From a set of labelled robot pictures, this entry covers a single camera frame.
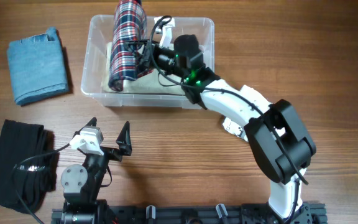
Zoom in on red navy plaid shirt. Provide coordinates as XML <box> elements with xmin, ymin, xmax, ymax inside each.
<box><xmin>108</xmin><ymin>0</ymin><xmax>152</xmax><ymax>92</ymax></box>

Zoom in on cream cloth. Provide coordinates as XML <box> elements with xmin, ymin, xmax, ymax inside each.
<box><xmin>101</xmin><ymin>42</ymin><xmax>185</xmax><ymax>95</ymax></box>

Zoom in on white printed t-shirt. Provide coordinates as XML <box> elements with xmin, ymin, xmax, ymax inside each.
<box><xmin>222</xmin><ymin>83</ymin><xmax>287</xmax><ymax>144</ymax></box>

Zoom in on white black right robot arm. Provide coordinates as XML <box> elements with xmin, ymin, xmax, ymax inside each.
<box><xmin>124</xmin><ymin>35</ymin><xmax>316</xmax><ymax>223</ymax></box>

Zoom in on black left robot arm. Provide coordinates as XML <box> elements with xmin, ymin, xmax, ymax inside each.
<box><xmin>51</xmin><ymin>118</ymin><xmax>132</xmax><ymax>224</ymax></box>

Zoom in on clear plastic storage bin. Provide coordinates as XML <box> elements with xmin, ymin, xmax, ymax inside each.
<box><xmin>81</xmin><ymin>14</ymin><xmax>215</xmax><ymax>109</ymax></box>

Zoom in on folded blue denim jeans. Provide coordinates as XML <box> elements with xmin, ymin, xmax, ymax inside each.
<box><xmin>7</xmin><ymin>27</ymin><xmax>69</xmax><ymax>106</ymax></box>

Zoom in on folded black garment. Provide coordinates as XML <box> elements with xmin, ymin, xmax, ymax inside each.
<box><xmin>0</xmin><ymin>119</ymin><xmax>56</xmax><ymax>214</ymax></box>

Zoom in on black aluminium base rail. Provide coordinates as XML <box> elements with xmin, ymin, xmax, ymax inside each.
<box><xmin>50</xmin><ymin>202</ymin><xmax>328</xmax><ymax>224</ymax></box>

